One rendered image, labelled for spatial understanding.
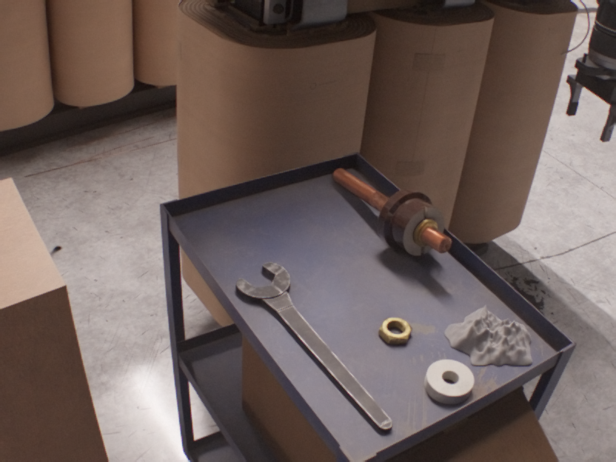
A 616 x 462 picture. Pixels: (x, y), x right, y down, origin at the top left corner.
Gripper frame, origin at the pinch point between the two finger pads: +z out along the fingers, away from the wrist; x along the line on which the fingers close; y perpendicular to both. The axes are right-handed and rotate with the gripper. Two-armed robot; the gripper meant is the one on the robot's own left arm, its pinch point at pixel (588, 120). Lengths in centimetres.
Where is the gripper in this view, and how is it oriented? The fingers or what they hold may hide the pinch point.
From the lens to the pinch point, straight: 176.2
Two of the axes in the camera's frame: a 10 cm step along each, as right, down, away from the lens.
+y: 9.0, -2.0, 3.9
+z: -0.9, 7.8, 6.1
